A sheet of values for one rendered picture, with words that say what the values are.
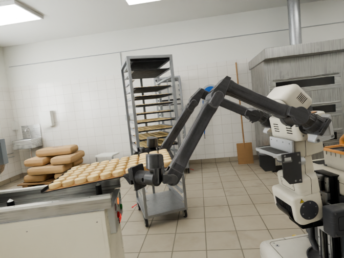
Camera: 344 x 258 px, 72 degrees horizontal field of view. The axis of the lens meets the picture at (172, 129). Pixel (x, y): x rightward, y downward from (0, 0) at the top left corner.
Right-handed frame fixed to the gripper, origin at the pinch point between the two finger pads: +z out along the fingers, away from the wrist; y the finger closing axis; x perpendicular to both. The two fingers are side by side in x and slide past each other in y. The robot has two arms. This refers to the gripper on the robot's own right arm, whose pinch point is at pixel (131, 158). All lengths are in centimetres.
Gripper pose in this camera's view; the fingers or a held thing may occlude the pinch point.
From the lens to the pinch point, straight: 146.8
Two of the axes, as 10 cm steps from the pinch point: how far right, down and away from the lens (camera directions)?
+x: 7.7, -0.6, -6.4
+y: -1.5, -9.8, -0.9
